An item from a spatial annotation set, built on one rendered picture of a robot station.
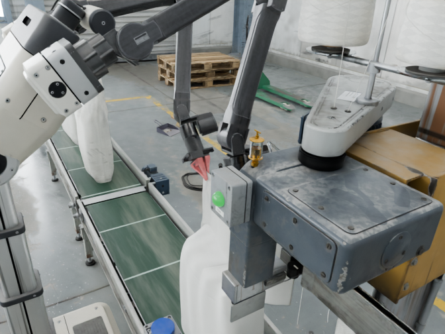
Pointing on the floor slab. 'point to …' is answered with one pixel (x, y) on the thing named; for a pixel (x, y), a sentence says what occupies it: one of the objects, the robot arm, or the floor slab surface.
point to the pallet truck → (277, 91)
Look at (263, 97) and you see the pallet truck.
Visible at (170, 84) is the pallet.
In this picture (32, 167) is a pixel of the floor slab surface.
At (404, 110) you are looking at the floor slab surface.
